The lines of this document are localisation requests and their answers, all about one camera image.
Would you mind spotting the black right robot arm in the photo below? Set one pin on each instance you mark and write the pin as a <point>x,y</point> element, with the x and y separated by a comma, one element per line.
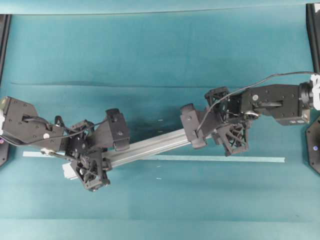
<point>287,104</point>

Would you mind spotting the teal table mat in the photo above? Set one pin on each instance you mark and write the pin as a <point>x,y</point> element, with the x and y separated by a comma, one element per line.
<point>79,58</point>

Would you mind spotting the black left frame post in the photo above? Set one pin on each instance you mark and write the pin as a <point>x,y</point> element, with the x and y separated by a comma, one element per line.
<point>5,21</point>

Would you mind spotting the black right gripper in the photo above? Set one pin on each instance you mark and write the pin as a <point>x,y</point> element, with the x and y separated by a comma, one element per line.
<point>225,122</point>

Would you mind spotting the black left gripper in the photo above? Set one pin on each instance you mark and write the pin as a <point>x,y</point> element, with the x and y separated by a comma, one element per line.
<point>84,145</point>

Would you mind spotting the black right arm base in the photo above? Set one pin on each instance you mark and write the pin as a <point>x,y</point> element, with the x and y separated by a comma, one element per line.
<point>312,134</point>

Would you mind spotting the black frame post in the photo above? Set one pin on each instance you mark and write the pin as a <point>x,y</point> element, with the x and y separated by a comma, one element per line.
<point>313,31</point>
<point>5,21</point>

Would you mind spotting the black right frame post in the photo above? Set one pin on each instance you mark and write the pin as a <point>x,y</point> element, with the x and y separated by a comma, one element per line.
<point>313,31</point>

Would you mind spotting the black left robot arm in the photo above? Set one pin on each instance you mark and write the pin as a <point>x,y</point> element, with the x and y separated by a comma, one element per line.
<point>20,125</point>

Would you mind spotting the silver aluminium extrusion rail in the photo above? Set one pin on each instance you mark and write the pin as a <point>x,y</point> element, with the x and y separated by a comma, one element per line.
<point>148,147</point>

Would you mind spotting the light blue tape strip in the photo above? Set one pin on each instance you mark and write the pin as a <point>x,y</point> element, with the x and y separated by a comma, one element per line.
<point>200,158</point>

